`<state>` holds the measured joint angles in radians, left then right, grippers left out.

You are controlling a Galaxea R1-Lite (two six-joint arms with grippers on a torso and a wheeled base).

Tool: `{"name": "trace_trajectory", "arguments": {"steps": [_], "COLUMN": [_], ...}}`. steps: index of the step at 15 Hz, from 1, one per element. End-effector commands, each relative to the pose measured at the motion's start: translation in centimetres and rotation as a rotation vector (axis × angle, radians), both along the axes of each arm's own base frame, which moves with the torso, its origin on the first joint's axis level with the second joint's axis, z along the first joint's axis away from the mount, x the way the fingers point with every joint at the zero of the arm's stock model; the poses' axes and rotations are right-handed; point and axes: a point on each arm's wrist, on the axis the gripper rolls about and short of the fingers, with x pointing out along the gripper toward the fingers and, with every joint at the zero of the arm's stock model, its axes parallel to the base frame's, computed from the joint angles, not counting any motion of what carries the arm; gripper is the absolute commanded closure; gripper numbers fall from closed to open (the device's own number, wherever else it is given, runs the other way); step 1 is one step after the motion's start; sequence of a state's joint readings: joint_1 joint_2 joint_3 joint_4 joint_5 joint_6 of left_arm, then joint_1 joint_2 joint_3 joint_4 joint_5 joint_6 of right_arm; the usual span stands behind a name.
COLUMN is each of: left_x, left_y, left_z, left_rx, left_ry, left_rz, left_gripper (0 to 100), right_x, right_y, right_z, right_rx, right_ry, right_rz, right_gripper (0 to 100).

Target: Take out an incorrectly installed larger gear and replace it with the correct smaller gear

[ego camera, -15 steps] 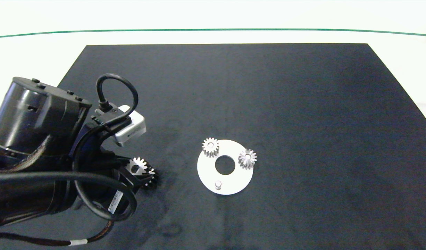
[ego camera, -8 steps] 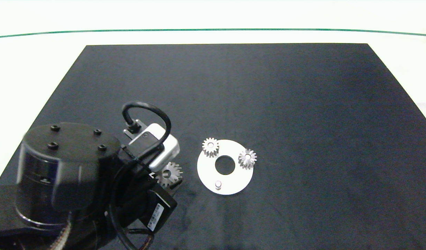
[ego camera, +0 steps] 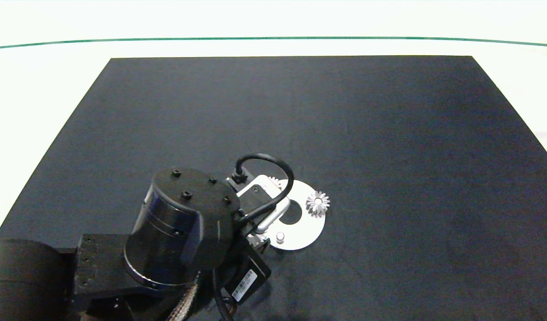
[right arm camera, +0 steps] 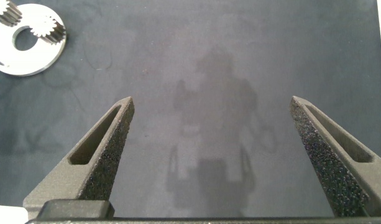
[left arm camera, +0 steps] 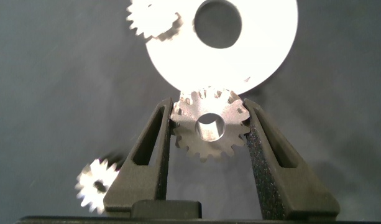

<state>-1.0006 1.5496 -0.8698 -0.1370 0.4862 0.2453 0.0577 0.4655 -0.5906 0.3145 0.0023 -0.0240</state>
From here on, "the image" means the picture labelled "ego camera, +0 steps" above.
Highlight dark rectangular mat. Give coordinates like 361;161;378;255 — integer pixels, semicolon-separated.
0;56;547;321

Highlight boxy shiny wrist camera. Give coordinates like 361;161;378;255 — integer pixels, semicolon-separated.
235;175;291;235

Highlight smooth black cable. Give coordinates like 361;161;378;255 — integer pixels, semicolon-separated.
213;272;234;321

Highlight braided black cable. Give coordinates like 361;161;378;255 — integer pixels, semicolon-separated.
166;274;202;321

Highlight round white plate with pins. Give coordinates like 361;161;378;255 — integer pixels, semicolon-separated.
267;179;325;251

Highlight black camera cable loop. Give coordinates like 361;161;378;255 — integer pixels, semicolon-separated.
232;153;295;223

